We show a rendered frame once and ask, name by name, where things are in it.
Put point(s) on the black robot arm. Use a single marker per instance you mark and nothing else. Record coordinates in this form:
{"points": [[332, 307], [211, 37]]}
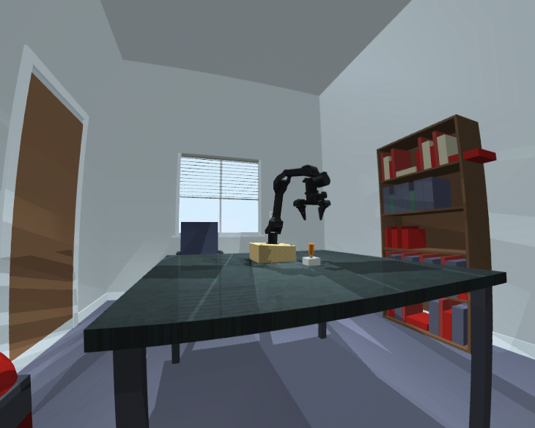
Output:
{"points": [[280, 186]]}

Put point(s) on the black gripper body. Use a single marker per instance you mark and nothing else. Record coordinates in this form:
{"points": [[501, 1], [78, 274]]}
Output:
{"points": [[299, 202]]}

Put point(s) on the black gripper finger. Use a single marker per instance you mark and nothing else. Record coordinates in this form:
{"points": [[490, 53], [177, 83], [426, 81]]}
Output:
{"points": [[321, 211], [302, 209]]}

